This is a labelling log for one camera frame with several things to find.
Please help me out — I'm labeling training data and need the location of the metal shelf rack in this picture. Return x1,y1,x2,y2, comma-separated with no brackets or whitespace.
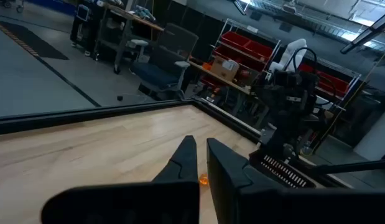
207,17,282,94

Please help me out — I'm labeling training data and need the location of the wooden top workbench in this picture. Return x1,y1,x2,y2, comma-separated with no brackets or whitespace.
188,60,253,96
95,1,165,75

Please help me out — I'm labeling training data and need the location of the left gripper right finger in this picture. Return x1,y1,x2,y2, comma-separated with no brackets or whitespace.
206,138,385,224

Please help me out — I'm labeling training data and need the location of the black mat with hazard stripe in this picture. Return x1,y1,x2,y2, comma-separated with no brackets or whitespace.
0,19,69,60

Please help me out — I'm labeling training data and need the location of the red storage bin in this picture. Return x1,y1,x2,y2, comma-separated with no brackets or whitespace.
299,62,350,98
243,40,274,62
221,30,251,48

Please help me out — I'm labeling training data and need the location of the black slotted plastic basket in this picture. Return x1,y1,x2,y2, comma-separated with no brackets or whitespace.
248,149,317,189

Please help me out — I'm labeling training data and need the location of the black aluminium table frame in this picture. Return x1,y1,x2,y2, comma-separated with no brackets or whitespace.
0,96,385,190

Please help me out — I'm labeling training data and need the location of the dark equipment cart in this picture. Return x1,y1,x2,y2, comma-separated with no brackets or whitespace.
70,0,101,58

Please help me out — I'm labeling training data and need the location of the blue office chair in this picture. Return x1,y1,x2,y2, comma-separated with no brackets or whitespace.
116,23,200,102

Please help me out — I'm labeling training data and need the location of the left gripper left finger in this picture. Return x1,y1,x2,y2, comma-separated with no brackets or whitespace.
40,135,201,224

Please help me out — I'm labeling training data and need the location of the brown cardboard box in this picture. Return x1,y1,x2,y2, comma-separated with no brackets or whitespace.
210,55,240,82

